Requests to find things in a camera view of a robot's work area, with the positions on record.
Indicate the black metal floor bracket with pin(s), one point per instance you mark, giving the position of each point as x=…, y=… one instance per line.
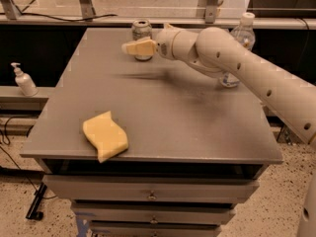
x=33, y=212

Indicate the white pump dispenser bottle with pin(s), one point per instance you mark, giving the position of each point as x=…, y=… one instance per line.
x=24, y=81

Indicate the grey drawer cabinet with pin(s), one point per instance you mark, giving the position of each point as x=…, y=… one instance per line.
x=195, y=150

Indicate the silver green 7up can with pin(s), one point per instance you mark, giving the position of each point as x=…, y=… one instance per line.
x=141, y=28

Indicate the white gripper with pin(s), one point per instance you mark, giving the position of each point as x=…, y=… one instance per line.
x=165, y=43

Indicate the yellow wavy sponge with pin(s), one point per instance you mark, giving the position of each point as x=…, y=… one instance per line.
x=105, y=135

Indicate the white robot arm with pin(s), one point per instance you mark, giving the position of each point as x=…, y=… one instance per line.
x=213, y=52

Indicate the clear plastic water bottle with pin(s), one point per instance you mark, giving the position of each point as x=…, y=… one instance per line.
x=245, y=35

